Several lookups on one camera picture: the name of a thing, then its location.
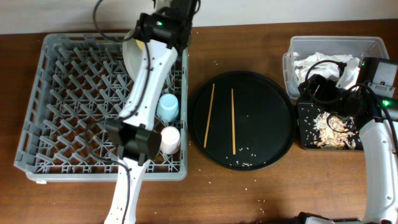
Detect pink cup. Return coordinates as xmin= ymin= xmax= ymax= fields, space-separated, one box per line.
xmin=160 ymin=126 xmax=180 ymax=154

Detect round black tray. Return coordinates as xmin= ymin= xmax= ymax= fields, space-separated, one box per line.
xmin=188 ymin=71 xmax=298 ymax=171

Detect wooden chopstick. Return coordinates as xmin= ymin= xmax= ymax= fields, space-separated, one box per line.
xmin=203 ymin=83 xmax=215 ymax=148
xmin=231 ymin=88 xmax=236 ymax=156

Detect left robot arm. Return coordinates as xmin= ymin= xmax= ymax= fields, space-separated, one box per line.
xmin=105 ymin=0 xmax=201 ymax=223

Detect white napkin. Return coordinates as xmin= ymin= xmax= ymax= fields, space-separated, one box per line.
xmin=294 ymin=52 xmax=361 ymax=90

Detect yellow bowl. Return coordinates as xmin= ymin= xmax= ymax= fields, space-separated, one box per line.
xmin=136 ymin=40 xmax=145 ymax=52

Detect grey plate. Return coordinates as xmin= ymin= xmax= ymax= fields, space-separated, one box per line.
xmin=123 ymin=39 xmax=143 ymax=81

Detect black rectangular tray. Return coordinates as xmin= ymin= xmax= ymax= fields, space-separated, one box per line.
xmin=294 ymin=95 xmax=388 ymax=152

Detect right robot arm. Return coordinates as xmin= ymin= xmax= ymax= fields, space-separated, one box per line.
xmin=297 ymin=57 xmax=397 ymax=223

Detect clear plastic bin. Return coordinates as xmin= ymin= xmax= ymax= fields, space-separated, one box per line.
xmin=282 ymin=35 xmax=389 ymax=100

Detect light blue cup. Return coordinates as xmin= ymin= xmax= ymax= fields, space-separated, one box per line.
xmin=157 ymin=93 xmax=179 ymax=122

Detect food scraps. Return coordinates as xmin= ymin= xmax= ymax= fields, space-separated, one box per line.
xmin=310 ymin=112 xmax=359 ymax=150

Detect grey dishwasher rack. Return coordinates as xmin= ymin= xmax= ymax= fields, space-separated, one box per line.
xmin=14 ymin=32 xmax=189 ymax=183

